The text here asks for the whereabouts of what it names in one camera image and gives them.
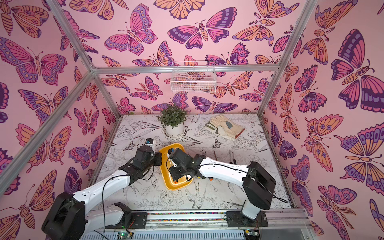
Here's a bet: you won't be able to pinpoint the white pot saucer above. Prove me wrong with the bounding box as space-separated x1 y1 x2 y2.
164 131 184 139

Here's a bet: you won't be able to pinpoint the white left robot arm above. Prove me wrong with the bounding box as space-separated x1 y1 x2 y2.
42 145 162 240

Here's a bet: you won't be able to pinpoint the green potted plant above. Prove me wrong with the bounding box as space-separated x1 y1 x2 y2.
157 106 187 128

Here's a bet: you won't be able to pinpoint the white wire basket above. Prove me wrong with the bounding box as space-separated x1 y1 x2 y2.
169 61 217 94

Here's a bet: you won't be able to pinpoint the white green work glove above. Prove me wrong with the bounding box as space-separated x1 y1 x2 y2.
204 122 237 139

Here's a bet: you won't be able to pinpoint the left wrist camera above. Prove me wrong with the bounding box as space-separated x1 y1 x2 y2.
145 138 155 151

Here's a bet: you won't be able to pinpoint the aluminium frame bars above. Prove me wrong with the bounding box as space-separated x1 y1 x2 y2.
1 1 306 206

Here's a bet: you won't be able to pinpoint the yellow plastic storage tray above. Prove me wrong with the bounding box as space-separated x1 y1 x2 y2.
159 143 193 191

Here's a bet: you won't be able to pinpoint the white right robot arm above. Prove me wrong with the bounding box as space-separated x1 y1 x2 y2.
166 149 276 222

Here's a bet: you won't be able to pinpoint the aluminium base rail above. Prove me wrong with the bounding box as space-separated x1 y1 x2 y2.
56 208 316 240

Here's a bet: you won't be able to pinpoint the beige work glove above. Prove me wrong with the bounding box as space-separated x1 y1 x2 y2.
210 115 245 139

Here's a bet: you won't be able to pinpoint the white plant pot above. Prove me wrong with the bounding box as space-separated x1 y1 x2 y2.
165 123 185 136

